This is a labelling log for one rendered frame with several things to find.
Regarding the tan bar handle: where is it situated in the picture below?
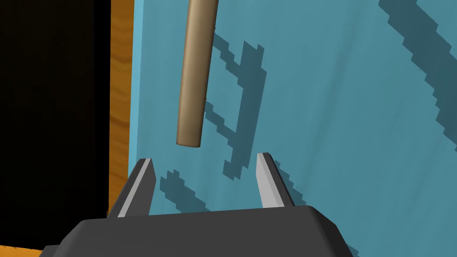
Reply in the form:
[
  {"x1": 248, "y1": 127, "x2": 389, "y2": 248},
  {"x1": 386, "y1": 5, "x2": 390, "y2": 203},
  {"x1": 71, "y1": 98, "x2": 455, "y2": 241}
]
[{"x1": 175, "y1": 0, "x2": 220, "y2": 149}]

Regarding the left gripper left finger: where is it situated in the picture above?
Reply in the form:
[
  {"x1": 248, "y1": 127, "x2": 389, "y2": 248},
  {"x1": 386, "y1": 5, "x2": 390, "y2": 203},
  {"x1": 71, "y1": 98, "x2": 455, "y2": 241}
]
[{"x1": 107, "y1": 158, "x2": 157, "y2": 219}]

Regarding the blue cupboard door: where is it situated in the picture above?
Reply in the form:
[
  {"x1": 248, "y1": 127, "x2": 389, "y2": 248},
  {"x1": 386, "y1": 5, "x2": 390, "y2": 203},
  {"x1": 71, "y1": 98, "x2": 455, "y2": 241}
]
[{"x1": 128, "y1": 0, "x2": 457, "y2": 257}]

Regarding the orange wooden cupboard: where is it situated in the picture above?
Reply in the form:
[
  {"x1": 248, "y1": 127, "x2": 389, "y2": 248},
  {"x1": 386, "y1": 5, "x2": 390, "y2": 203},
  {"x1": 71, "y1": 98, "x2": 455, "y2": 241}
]
[{"x1": 0, "y1": 0, "x2": 136, "y2": 257}]

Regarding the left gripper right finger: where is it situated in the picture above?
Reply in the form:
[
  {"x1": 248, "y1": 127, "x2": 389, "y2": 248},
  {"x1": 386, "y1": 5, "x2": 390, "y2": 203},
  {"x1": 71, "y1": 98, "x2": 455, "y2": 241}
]
[{"x1": 256, "y1": 152, "x2": 295, "y2": 209}]

